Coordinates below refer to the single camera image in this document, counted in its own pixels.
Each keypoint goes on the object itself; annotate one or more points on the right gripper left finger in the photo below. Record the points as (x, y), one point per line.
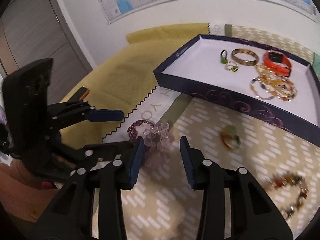
(70, 213)

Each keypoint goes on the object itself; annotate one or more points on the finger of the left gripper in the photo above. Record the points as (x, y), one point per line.
(110, 146)
(105, 115)

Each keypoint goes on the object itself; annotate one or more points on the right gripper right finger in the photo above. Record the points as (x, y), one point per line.
(253, 213)

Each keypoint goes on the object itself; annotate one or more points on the tortoiseshell amber bangle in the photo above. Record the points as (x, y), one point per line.
(245, 57)

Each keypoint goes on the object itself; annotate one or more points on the orange smart watch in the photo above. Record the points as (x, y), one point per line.
(278, 63)

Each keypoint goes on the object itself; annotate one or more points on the dark blue jewelry box tray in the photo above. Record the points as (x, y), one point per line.
(195, 69)

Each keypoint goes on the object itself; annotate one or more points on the person's left hand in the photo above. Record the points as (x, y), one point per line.
(22, 194)

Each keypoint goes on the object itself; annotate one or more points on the black phone orange case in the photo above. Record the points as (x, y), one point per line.
(79, 95)

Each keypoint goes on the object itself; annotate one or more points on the yellow checked bedsheet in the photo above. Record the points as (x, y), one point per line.
(126, 78)

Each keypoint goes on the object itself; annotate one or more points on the grey wardrobe door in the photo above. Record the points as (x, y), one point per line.
(37, 29)

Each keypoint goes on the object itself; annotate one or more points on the black camera mount box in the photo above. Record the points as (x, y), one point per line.
(25, 100)

